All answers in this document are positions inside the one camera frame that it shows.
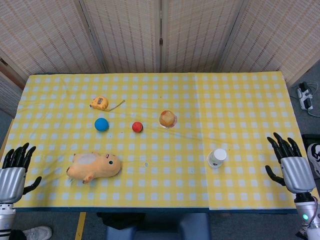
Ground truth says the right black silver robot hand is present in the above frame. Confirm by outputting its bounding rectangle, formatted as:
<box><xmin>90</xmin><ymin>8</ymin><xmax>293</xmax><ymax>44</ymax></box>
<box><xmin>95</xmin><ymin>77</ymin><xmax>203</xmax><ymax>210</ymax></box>
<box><xmin>265</xmin><ymin>132</ymin><xmax>317</xmax><ymax>195</ymax></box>

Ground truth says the white sneaker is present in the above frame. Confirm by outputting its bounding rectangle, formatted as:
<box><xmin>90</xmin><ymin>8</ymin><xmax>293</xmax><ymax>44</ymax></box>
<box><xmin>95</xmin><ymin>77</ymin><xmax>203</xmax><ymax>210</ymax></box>
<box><xmin>22</xmin><ymin>225</ymin><xmax>53</xmax><ymax>240</ymax></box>

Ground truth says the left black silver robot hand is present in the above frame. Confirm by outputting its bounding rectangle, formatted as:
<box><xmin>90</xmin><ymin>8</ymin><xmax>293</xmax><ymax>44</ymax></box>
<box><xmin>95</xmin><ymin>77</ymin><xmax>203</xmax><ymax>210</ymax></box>
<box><xmin>0</xmin><ymin>142</ymin><xmax>43</xmax><ymax>204</ymax></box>

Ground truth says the orange plush animal toy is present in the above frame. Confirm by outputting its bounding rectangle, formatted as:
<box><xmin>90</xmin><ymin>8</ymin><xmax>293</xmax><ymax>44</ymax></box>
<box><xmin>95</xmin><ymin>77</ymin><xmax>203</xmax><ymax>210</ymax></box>
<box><xmin>66</xmin><ymin>151</ymin><xmax>123</xmax><ymax>185</ymax></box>

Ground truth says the orange translucent dome toy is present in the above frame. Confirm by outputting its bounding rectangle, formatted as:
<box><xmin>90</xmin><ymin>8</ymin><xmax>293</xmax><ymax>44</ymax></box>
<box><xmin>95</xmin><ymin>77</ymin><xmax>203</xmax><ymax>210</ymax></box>
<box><xmin>159</xmin><ymin>109</ymin><xmax>178</xmax><ymax>129</ymax></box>

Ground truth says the white power cable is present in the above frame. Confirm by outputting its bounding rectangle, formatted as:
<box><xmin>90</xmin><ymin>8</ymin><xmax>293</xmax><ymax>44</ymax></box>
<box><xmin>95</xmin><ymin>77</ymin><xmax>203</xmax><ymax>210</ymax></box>
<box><xmin>306</xmin><ymin>82</ymin><xmax>320</xmax><ymax>117</ymax></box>

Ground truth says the white power strip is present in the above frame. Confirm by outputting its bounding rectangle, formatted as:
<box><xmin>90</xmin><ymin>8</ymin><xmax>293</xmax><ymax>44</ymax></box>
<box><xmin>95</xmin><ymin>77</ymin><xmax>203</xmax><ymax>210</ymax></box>
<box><xmin>297</xmin><ymin>81</ymin><xmax>315</xmax><ymax>111</ymax></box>

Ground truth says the black and white shoe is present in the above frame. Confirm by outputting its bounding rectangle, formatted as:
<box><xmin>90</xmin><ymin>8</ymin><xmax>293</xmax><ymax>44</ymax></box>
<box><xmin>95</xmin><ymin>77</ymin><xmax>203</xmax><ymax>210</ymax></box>
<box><xmin>306</xmin><ymin>142</ymin><xmax>320</xmax><ymax>179</ymax></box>

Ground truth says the blue ball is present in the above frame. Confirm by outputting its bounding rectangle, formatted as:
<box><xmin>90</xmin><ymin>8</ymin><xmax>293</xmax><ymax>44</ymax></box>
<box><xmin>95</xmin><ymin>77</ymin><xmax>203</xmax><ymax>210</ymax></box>
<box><xmin>94</xmin><ymin>117</ymin><xmax>110</xmax><ymax>132</ymax></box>

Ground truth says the yellow tape measure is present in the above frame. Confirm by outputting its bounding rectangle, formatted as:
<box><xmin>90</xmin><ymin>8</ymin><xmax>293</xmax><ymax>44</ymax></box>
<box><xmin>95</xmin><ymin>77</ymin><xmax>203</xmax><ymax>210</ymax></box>
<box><xmin>89</xmin><ymin>95</ymin><xmax>126</xmax><ymax>112</ymax></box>

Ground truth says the woven folding screen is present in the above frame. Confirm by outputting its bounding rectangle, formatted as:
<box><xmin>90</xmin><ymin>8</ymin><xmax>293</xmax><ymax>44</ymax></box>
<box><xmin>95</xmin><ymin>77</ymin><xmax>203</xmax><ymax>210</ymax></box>
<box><xmin>0</xmin><ymin>0</ymin><xmax>320</xmax><ymax>118</ymax></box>

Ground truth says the red and black ball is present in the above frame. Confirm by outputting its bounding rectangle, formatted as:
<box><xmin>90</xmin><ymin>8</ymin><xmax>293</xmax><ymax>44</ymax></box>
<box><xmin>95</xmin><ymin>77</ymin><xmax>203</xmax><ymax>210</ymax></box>
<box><xmin>131</xmin><ymin>121</ymin><xmax>144</xmax><ymax>133</ymax></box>

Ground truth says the yellow checkered tablecloth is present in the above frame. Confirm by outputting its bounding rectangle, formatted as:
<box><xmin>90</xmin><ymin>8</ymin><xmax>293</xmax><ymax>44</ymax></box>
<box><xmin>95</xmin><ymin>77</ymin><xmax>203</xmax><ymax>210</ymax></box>
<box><xmin>9</xmin><ymin>72</ymin><xmax>210</xmax><ymax>209</ymax></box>
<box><xmin>192</xmin><ymin>71</ymin><xmax>310</xmax><ymax>212</ymax></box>

